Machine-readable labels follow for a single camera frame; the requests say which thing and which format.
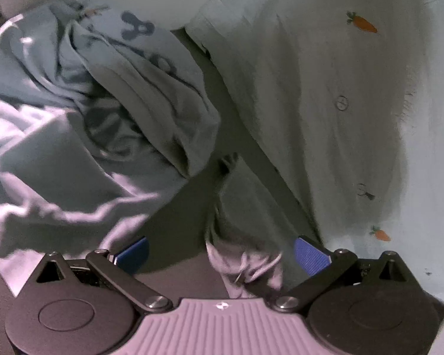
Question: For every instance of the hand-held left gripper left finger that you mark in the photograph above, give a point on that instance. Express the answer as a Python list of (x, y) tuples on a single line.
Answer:
[(133, 254)]

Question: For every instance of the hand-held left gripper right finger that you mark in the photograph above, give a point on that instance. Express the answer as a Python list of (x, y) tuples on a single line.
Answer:
[(312, 257)]

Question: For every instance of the small grey cloth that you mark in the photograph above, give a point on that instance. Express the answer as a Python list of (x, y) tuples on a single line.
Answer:
[(244, 222)]

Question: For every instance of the light blue printed garment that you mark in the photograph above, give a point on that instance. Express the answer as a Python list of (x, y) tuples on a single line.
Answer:
[(40, 155)]

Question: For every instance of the carrot print bed sheet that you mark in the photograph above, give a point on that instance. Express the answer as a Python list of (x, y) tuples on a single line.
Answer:
[(318, 81)]

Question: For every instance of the white board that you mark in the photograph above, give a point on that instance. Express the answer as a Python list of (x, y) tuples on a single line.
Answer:
[(162, 0)]

